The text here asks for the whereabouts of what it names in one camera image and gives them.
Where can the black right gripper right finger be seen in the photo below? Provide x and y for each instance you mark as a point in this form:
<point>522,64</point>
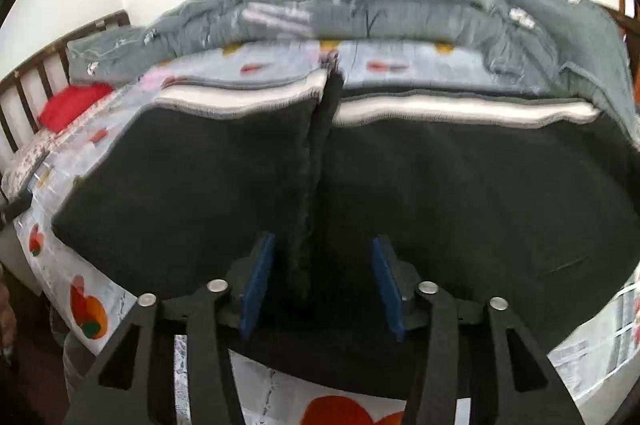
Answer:
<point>511,379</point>

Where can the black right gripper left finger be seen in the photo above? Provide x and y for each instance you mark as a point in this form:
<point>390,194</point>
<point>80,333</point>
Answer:
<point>132,380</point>

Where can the black pants white waistband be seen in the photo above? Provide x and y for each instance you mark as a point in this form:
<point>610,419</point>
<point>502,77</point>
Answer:
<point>533,201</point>

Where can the fruit print bed sheet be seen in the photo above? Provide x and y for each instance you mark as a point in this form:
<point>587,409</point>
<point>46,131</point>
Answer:
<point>599,362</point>

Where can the black smartphone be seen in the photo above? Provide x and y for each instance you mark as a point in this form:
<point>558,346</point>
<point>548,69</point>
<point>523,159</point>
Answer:
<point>16,207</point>

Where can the floral patchwork quilt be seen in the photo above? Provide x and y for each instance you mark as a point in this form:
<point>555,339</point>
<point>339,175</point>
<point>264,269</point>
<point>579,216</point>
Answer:
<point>26,160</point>

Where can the red pillow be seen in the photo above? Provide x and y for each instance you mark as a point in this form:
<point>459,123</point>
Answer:
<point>66,106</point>

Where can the dark wooden headboard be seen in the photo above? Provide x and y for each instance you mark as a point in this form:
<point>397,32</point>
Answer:
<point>27,88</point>

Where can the grey quilted comforter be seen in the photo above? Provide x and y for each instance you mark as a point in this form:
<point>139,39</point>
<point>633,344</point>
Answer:
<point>558,48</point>

